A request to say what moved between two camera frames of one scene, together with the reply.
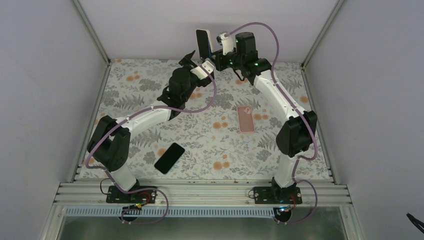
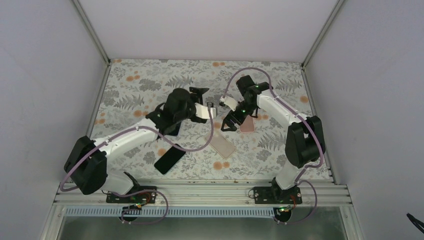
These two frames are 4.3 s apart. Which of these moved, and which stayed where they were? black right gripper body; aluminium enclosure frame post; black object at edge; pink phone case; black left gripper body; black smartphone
Moved: black right gripper body; black left gripper body
Stayed: black object at edge; pink phone case; aluminium enclosure frame post; black smartphone
